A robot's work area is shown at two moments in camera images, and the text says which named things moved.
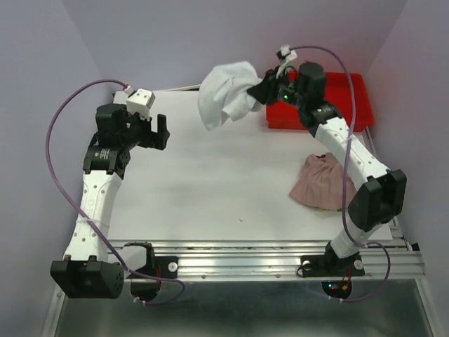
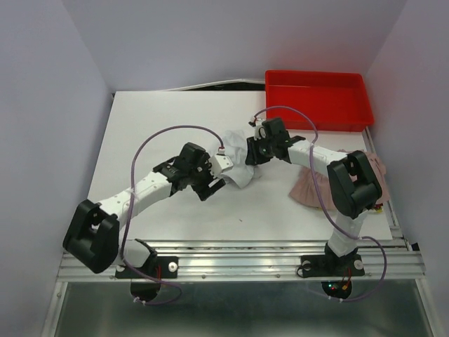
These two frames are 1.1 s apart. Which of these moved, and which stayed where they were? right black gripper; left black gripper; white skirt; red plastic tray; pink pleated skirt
Moved: right black gripper; white skirt; left black gripper
Stayed: pink pleated skirt; red plastic tray
